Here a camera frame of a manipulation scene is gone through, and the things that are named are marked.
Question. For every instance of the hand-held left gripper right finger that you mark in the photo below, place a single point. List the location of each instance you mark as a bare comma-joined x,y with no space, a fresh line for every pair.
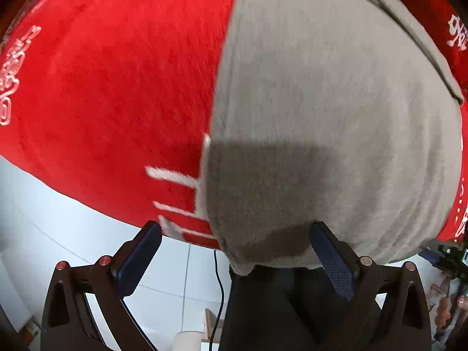
333,261

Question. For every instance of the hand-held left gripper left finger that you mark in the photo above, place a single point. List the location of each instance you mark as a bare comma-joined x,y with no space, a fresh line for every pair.
140,257

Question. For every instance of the grey sweater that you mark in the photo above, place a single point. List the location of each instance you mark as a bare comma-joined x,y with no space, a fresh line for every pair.
329,98

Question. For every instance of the person's black pants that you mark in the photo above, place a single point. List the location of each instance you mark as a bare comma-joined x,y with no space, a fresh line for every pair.
278,307

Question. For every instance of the white cylinder container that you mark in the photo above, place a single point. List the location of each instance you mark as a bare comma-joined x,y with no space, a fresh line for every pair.
187,342

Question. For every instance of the wooden board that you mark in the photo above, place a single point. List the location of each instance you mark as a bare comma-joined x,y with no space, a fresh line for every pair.
212,323

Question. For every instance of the red printed sofa cover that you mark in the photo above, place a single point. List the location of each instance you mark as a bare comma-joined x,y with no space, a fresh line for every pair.
109,98

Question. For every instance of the red printed back cushion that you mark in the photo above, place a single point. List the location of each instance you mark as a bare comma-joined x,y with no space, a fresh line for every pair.
453,14

